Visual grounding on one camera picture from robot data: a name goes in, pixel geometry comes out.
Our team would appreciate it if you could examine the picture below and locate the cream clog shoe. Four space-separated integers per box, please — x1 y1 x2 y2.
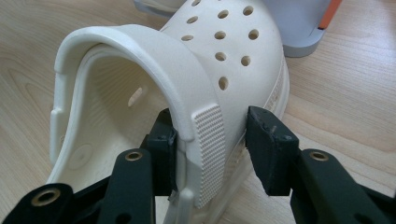
46 0 290 224

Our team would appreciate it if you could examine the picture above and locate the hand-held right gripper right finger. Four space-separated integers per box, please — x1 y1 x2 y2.
245 105 301 197

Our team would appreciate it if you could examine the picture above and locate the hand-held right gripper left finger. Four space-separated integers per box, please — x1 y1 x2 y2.
141 107 179 198

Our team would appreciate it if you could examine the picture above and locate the grey two-tier shoe rack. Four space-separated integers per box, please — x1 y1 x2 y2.
134 0 344 59

